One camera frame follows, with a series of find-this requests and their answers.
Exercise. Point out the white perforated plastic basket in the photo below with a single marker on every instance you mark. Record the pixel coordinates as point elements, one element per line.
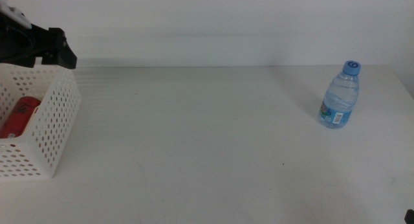
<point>48,120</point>

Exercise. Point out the red cola can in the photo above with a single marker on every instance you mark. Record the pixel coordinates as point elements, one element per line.
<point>19,117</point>

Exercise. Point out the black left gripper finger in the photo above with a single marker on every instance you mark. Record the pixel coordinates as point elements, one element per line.
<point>63,52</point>

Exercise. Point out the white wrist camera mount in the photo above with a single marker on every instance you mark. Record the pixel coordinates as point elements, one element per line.
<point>16,17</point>

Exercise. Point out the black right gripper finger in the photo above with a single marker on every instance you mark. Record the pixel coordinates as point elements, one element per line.
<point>410,217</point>

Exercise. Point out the small water bottle blue cap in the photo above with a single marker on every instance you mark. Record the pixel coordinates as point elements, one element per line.
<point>339,97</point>

